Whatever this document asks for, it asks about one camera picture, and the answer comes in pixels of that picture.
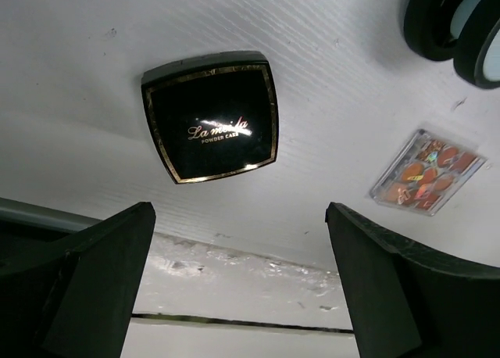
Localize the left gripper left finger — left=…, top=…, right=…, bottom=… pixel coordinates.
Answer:
left=1, top=202, right=155, bottom=357

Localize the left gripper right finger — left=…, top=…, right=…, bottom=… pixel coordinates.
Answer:
left=325, top=202, right=499, bottom=357

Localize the black square powder compact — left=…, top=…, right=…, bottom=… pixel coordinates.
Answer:
left=141, top=51, right=279, bottom=184

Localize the light blue hardshell suitcase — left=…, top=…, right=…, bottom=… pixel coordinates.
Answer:
left=403, top=0, right=499, bottom=90

